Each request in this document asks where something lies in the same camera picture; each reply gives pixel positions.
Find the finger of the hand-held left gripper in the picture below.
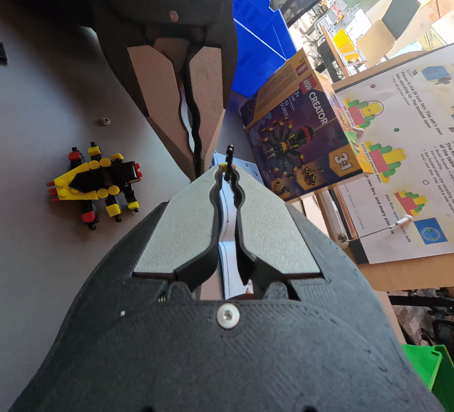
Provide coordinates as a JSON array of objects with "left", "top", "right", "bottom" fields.
[
  {"left": 127, "top": 37, "right": 196, "bottom": 180},
  {"left": 184, "top": 44, "right": 225, "bottom": 181}
]

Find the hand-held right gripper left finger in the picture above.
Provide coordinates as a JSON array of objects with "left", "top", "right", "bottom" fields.
[{"left": 132, "top": 165, "right": 223, "bottom": 292}]

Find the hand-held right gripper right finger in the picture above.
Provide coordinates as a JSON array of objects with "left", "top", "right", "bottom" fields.
[{"left": 230, "top": 165, "right": 323, "bottom": 299}]

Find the black lego plate yellow stud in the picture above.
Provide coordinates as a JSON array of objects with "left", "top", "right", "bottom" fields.
[{"left": 222, "top": 143, "right": 237, "bottom": 182}]

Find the open lego instruction booklet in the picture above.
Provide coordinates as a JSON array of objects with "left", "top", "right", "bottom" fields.
[{"left": 212, "top": 151, "right": 265, "bottom": 299}]

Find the yellow black lego spider model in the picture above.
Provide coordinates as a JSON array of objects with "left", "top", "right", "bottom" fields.
[{"left": 46, "top": 142, "right": 143, "bottom": 231}]

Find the lego set box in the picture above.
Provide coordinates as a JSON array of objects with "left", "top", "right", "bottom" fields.
[{"left": 239, "top": 48, "right": 375, "bottom": 203}]

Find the yellow bin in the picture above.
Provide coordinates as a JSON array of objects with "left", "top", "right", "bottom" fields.
[{"left": 333, "top": 27, "right": 363, "bottom": 64}]

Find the printed task sheet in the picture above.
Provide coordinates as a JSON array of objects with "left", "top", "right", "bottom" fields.
[{"left": 333, "top": 44, "right": 454, "bottom": 265}]

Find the green plastic bin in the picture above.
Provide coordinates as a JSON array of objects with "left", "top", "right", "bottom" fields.
[{"left": 401, "top": 343, "right": 454, "bottom": 393}]

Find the chair with black backrest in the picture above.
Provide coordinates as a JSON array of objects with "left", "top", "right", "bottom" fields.
[{"left": 356, "top": 0, "right": 423, "bottom": 60}]

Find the wire sheet holder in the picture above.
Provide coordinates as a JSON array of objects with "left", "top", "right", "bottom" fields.
[{"left": 337, "top": 215, "right": 414, "bottom": 242}]

